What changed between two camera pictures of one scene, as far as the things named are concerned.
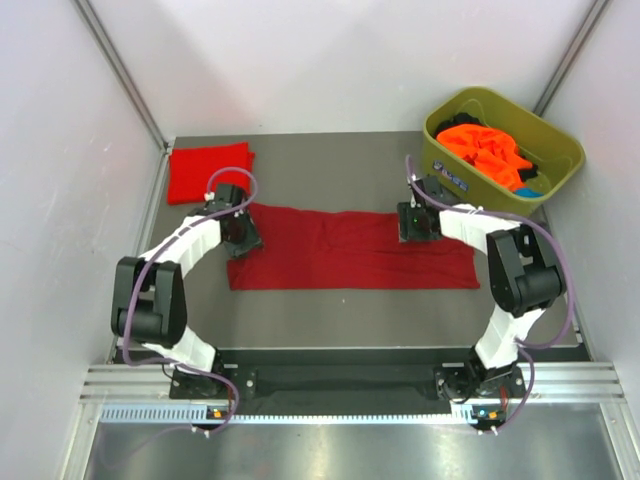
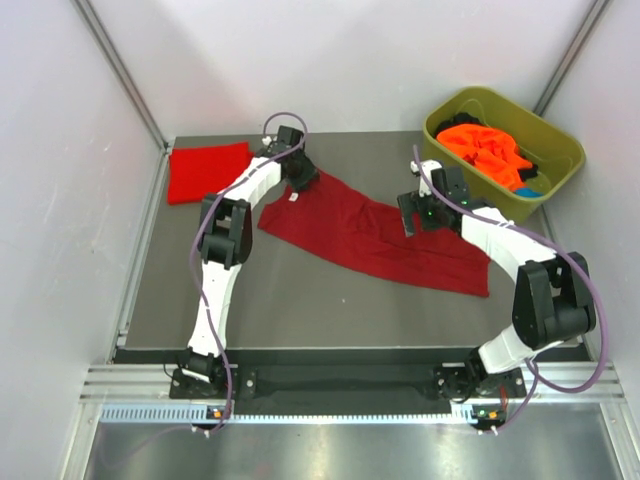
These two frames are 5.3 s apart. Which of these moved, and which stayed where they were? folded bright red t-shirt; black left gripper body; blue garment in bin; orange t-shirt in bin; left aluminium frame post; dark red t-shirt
Moved: dark red t-shirt; black left gripper body
Stayed: left aluminium frame post; orange t-shirt in bin; blue garment in bin; folded bright red t-shirt
